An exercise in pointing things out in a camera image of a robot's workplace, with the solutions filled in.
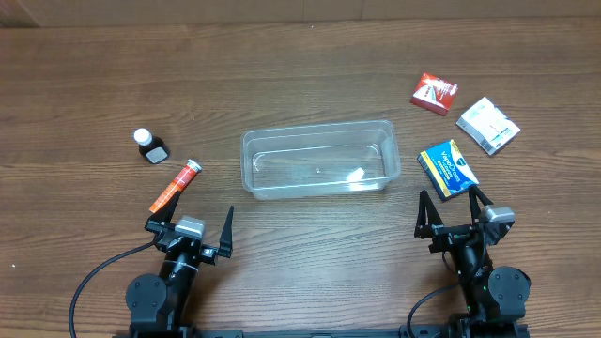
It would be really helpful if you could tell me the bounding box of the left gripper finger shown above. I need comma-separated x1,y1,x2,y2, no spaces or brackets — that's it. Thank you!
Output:
220,206,234,249
148,192,181,225

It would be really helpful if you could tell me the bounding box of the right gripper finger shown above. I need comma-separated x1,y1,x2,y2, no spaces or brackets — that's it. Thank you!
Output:
469,185,493,221
416,190,444,228

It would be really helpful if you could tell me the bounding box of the blue VapoDrops box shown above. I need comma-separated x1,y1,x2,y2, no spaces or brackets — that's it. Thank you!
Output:
417,139,479,201

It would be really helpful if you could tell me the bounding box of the orange tablet tube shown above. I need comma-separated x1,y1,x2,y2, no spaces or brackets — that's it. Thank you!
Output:
149,159,202,213

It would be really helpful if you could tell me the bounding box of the white small box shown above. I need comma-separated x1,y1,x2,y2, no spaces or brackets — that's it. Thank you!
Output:
456,97,520,156

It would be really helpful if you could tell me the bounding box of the dark brown medicine bottle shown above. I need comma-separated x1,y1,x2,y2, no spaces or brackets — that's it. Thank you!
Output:
133,128,170,164

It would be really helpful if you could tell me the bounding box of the red small box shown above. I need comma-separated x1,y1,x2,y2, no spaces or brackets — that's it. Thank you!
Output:
410,72,458,116

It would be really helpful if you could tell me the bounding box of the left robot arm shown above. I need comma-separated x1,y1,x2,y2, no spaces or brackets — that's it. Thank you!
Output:
125,193,234,337

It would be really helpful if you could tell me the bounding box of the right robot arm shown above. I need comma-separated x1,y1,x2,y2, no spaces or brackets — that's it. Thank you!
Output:
405,185,532,338

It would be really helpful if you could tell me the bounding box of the clear plastic container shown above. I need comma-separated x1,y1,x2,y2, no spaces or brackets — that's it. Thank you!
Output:
240,120,401,200

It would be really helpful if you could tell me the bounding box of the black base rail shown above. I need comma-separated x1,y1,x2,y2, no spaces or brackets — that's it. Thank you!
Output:
112,323,532,338

